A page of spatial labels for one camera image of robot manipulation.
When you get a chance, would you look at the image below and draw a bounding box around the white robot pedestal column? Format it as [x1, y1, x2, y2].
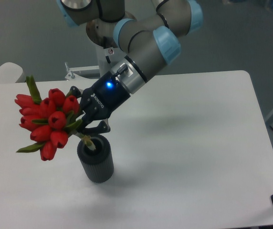
[85, 11, 137, 78]

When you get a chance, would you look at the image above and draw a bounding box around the white metal base frame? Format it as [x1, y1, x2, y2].
[64, 62, 100, 81]

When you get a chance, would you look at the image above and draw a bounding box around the red tulip bouquet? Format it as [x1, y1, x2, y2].
[14, 76, 96, 161]

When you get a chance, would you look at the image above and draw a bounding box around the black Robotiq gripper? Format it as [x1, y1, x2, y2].
[66, 73, 130, 135]

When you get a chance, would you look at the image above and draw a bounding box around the dark grey ribbed vase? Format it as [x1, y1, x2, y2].
[77, 135, 114, 183]

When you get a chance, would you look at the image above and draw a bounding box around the white chair armrest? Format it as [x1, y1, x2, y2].
[0, 62, 26, 84]

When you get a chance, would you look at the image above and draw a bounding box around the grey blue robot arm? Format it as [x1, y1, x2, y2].
[57, 0, 203, 136]

